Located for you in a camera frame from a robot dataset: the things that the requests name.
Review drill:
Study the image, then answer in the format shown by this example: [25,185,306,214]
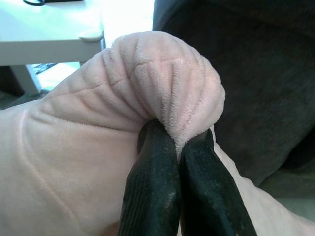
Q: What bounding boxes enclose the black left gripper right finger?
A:
[179,129,256,236]

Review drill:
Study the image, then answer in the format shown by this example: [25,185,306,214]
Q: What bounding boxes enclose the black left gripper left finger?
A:
[120,118,182,236]

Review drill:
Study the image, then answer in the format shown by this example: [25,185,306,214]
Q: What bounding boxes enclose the pink plush pillow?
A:
[0,31,315,236]

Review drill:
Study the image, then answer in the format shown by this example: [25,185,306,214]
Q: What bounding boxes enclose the dark brown fabric sofa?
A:
[152,0,315,197]

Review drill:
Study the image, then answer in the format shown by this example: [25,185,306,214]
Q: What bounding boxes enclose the white side table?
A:
[0,0,106,97]

